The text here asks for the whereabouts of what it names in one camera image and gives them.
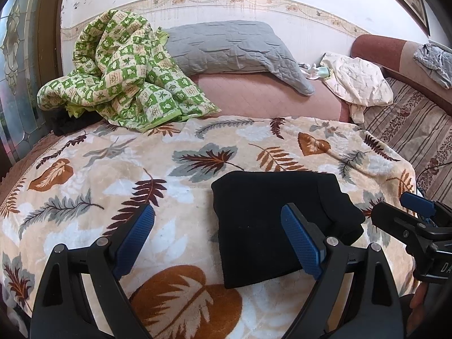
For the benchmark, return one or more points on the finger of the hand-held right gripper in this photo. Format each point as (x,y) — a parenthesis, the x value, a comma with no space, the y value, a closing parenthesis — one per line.
(395,222)
(416,203)

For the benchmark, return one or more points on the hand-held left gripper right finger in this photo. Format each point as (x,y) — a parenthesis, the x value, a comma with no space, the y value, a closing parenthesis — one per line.
(300,236)

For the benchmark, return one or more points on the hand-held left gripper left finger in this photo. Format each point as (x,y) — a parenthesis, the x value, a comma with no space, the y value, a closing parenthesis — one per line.
(136,233)

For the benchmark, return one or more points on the black pants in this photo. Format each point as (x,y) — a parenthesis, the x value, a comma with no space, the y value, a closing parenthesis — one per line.
(254,219)

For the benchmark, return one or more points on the person's right hand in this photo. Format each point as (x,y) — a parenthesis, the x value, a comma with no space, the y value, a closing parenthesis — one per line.
(419,302)

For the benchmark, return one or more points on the leaf print fleece blanket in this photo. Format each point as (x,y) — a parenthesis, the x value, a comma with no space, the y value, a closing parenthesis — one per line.
(141,162)

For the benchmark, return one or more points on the striped floral bed sheet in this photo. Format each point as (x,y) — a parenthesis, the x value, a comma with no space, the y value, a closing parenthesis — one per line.
(406,120)

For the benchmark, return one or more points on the cream printed cloth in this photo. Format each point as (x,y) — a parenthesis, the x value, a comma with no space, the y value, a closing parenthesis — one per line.
(356,81)

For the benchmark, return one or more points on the brown knitted bed cover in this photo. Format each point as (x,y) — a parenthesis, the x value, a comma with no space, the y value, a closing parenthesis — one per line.
(21,159)

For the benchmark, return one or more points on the grey crumpled cloth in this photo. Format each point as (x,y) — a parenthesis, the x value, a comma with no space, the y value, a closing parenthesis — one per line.
(434,63)

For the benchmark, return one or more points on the pink mattress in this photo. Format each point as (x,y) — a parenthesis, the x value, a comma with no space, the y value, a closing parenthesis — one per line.
(261,95)

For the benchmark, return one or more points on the reddish brown headboard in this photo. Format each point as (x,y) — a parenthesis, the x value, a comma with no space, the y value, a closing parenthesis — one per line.
(381,47)

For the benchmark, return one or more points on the small teal white toy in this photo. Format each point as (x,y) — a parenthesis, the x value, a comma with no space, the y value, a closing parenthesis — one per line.
(309,71)

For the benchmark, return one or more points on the green checked quilt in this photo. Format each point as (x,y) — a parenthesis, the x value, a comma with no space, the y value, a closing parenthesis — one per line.
(116,67)

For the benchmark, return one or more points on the grey quilted pillow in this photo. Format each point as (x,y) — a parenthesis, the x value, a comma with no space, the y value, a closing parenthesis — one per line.
(226,46)

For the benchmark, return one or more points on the stained glass door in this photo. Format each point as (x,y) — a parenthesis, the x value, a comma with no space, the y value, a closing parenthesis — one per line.
(17,60)

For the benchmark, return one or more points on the wooden door frame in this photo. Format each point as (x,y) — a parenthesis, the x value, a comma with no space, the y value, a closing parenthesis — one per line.
(49,24)

